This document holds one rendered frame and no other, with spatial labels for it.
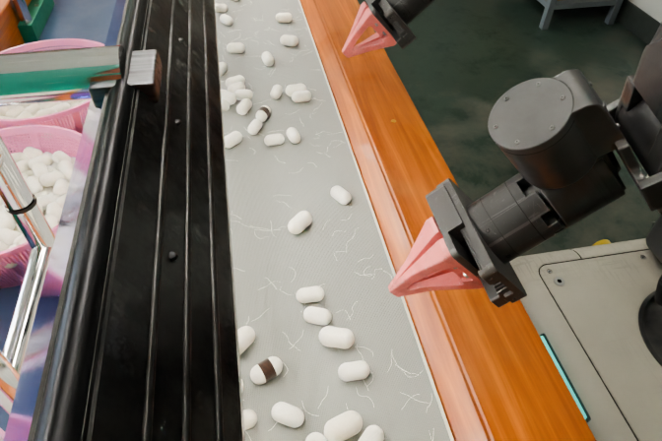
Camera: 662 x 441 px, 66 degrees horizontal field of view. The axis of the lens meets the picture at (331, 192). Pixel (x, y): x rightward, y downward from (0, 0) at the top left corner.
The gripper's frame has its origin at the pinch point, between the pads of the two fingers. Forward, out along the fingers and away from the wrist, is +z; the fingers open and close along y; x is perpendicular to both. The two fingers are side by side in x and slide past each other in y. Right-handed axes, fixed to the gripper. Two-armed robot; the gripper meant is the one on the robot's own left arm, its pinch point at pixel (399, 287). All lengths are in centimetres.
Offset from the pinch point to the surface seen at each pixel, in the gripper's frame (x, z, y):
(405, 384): 9.5, 7.0, 3.8
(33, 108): -21, 44, -54
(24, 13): -27, 52, -94
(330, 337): 3.7, 10.9, -1.8
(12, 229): -19, 42, -27
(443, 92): 116, 0, -154
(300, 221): 3.4, 11.5, -18.6
